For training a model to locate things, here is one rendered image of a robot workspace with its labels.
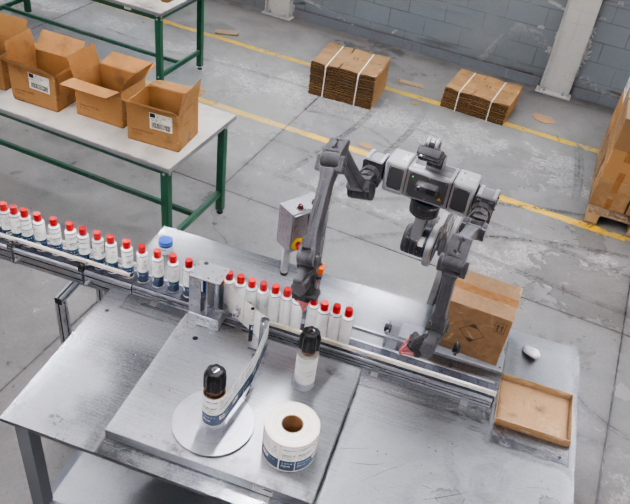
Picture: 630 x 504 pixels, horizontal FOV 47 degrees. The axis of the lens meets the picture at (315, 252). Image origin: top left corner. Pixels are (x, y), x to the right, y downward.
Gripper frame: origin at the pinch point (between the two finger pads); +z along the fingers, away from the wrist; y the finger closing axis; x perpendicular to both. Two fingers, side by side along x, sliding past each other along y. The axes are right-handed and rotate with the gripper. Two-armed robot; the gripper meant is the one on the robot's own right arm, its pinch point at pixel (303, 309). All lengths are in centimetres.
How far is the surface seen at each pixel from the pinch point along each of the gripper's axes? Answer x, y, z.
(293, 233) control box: 17.7, -13.0, -20.3
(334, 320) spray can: 17.2, 9.6, 16.4
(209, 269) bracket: 10.3, -44.6, 4.4
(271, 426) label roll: -43.9, 5.5, 17.8
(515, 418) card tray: 15, 91, 35
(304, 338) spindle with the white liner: -12.1, 4.9, 3.0
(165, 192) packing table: 125, -126, 58
